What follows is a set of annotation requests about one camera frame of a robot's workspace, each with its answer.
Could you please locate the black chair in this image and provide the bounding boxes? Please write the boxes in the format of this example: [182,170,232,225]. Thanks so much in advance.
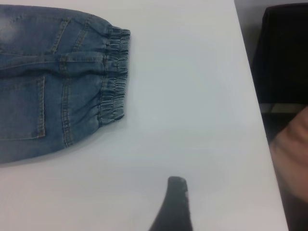
[251,5,308,147]

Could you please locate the blue denim jeans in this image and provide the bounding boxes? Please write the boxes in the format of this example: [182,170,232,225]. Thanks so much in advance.
[0,5,131,165]

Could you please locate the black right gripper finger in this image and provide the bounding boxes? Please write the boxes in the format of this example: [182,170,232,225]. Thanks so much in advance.
[148,176,194,231]

